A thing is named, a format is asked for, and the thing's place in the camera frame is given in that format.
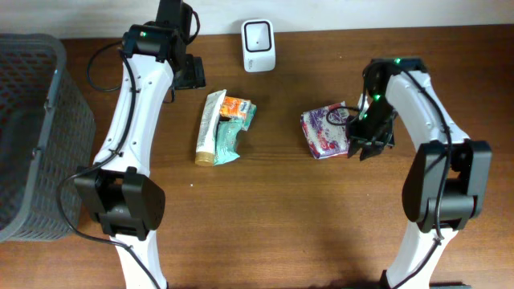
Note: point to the orange tissue pack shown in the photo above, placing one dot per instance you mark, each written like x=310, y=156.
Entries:
x=235, y=108

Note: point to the teal wet wipes pack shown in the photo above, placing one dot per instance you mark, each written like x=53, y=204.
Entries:
x=226, y=141

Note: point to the white barcode scanner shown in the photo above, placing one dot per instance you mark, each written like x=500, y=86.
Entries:
x=258, y=45

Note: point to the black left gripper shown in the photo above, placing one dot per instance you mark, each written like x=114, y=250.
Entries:
x=194, y=73

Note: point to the grey plastic mesh basket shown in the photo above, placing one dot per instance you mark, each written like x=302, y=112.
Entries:
x=47, y=132

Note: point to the white tube gold cap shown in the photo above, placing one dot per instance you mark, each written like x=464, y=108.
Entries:
x=208, y=127

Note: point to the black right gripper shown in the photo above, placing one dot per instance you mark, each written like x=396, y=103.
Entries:
x=356, y=133

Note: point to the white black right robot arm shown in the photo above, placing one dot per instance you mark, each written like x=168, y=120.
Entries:
x=445, y=186

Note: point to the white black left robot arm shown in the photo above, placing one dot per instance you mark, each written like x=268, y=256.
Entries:
x=117, y=190

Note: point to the green white tissue pack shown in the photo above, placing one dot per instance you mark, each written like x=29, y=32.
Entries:
x=249, y=118

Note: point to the red purple tissue pack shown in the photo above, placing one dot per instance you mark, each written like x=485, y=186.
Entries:
x=325, y=130

